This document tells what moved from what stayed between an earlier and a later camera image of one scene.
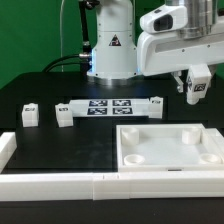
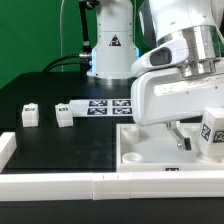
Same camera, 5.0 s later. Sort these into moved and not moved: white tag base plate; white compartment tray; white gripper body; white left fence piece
Moved: white gripper body
Not moved: white tag base plate; white left fence piece; white compartment tray
